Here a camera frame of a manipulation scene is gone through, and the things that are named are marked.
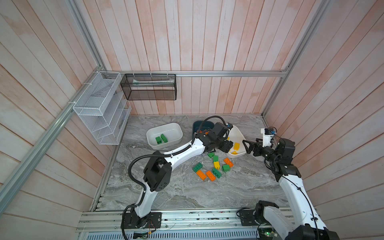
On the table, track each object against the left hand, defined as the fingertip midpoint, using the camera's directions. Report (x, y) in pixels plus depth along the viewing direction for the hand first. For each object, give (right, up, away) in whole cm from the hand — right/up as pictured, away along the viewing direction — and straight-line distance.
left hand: (227, 145), depth 83 cm
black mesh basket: (-50, +40, +21) cm, 67 cm away
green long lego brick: (-5, -17, +5) cm, 18 cm away
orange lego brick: (-14, -18, +5) cm, 24 cm away
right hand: (+12, +4, -4) cm, 13 cm away
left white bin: (-33, +6, +24) cm, 42 cm away
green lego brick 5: (-4, -10, +13) cm, 17 cm away
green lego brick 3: (+1, -15, +8) cm, 16 cm away
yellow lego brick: (+11, -2, +17) cm, 20 cm away
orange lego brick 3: (+4, -12, +11) cm, 16 cm away
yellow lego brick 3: (-4, -13, +7) cm, 15 cm away
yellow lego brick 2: (+9, -6, +15) cm, 19 cm away
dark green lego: (-16, -14, +8) cm, 22 cm away
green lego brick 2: (-43, +2, +19) cm, 47 cm away
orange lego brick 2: (-9, -19, +5) cm, 21 cm away
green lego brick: (-39, +3, +20) cm, 44 cm away
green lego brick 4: (-8, -7, +13) cm, 17 cm away
